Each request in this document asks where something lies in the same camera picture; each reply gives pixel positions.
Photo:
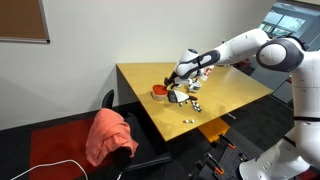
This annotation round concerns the white and green mug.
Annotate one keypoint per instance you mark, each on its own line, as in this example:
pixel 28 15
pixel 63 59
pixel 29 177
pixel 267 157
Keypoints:
pixel 194 87

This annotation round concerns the red plastic container lid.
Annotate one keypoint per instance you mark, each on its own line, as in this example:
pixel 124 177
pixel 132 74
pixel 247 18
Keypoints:
pixel 159 89

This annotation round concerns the orange and black clamp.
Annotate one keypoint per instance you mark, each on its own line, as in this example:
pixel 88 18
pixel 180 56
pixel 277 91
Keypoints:
pixel 228 141
pixel 214 164

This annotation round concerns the salmon orange cloth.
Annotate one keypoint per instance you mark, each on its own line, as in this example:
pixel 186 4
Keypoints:
pixel 108 136

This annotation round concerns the grey box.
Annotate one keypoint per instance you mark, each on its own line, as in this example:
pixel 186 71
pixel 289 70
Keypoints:
pixel 283 91

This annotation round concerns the white bottle with red logo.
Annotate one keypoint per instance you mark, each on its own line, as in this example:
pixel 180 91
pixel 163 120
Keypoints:
pixel 208 72

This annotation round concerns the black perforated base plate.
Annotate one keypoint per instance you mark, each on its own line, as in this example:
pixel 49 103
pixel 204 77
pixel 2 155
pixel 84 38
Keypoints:
pixel 230 160

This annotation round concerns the orange wooden panel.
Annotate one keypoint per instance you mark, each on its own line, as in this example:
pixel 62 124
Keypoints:
pixel 213 130

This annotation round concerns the clear plastic food container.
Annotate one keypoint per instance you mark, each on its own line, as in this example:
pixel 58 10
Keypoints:
pixel 158 96

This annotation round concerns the black office chair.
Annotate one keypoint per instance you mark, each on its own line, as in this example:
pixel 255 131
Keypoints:
pixel 146 146

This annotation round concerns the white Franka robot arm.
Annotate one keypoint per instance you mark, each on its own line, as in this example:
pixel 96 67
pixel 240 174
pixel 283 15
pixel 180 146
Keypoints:
pixel 240 46

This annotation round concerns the cork board with metal frame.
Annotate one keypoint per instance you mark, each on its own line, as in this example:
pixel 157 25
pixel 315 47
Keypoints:
pixel 21 18

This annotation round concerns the window with view outside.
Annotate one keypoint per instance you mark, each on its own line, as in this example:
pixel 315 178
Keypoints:
pixel 281 23

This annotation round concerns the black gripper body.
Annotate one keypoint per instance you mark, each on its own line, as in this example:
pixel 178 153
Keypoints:
pixel 174 79

